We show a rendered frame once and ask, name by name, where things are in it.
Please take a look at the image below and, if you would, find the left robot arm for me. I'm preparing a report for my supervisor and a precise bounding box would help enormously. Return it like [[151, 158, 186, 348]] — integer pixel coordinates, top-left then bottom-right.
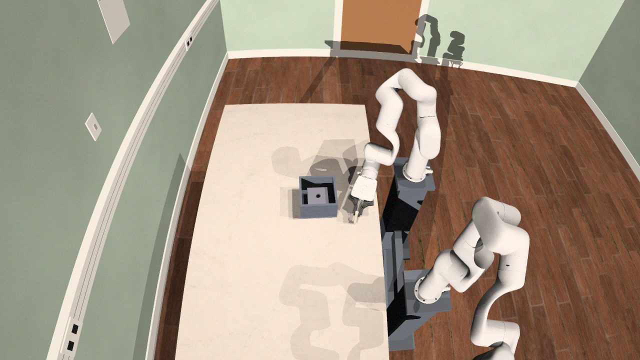
[[414, 196, 530, 360]]

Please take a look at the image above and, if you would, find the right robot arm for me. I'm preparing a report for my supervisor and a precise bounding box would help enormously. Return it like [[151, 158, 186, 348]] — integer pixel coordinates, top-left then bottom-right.
[[357, 68, 441, 182]]

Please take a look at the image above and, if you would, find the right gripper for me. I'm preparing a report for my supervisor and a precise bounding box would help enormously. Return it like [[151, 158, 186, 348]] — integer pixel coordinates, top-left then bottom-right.
[[348, 175, 377, 217]]

